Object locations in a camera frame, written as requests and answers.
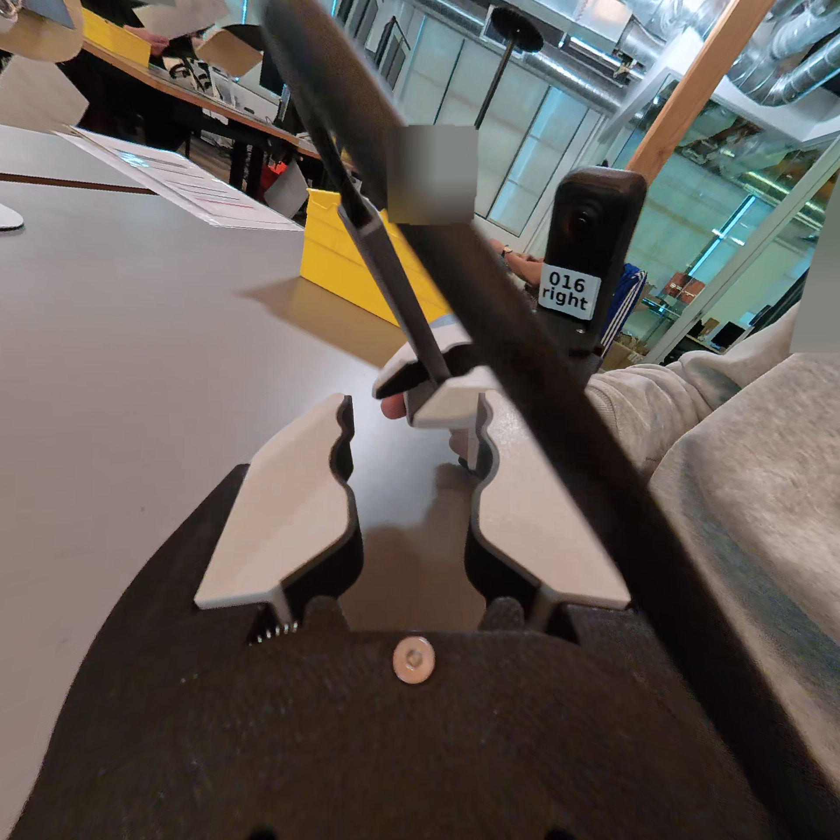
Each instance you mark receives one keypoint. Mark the blue striped jacket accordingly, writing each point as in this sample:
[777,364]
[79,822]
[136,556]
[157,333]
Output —
[627,295]

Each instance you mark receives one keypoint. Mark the yellow plastic bin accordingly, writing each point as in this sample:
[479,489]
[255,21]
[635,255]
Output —
[341,249]
[115,36]

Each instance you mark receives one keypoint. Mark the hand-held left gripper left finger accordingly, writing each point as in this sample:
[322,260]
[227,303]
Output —
[282,518]

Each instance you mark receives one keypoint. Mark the person's grey sweatshirt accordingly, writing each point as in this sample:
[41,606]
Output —
[754,492]

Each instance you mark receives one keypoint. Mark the printed paper sheet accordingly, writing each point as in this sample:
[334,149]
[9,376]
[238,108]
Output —
[197,190]

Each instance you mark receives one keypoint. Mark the orange plastic item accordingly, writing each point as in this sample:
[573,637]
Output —
[272,180]

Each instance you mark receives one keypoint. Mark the white hanging sheet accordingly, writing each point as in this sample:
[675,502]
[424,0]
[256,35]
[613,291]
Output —
[289,193]

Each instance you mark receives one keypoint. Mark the cardboard box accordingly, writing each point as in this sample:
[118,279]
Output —
[229,52]

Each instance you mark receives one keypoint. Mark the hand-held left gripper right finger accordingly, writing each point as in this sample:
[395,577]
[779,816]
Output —
[531,525]

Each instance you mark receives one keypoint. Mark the silver pipe cluster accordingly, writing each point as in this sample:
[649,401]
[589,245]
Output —
[787,59]

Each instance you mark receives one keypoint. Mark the person's right hand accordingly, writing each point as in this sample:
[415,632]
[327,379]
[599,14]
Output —
[392,408]

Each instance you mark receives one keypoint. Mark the wooden beam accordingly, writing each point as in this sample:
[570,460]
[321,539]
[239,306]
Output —
[702,85]

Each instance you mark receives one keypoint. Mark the pale cardboard sheet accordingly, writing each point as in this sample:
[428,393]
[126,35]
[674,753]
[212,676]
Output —
[39,98]

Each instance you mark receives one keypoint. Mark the white tilting stand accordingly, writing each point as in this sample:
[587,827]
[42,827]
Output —
[10,218]

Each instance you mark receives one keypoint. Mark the person's right forearm grey sleeve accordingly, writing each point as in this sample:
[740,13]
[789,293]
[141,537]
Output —
[656,394]

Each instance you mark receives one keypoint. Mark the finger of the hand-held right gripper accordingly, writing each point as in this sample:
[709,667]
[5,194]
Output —
[446,403]
[397,374]

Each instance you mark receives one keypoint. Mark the black floor lamp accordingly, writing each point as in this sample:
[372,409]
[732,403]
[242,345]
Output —
[518,29]

